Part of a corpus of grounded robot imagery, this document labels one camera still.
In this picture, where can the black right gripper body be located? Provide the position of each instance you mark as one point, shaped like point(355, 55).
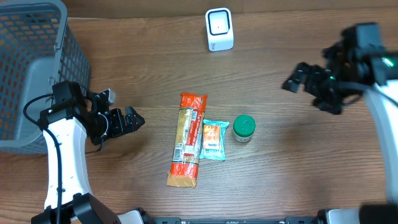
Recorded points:
point(326, 82)

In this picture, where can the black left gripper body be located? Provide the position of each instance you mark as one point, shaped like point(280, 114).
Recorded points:
point(123, 121)

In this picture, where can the long red orange spaghetti pack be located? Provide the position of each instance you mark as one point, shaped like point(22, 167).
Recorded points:
point(187, 148)

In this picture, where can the green lid white jar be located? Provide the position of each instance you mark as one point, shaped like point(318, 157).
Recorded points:
point(243, 128)

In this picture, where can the teal orange snack packet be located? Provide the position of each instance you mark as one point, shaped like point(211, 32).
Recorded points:
point(213, 142)

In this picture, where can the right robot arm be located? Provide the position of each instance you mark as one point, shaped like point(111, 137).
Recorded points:
point(358, 65)

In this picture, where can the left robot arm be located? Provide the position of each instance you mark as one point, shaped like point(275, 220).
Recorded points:
point(66, 125)

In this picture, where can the white barcode scanner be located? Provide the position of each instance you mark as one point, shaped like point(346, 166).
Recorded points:
point(219, 29)

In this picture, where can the grey plastic mesh basket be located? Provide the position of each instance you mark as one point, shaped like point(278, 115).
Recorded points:
point(38, 50)

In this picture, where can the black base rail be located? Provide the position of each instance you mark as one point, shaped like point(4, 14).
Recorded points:
point(286, 220)

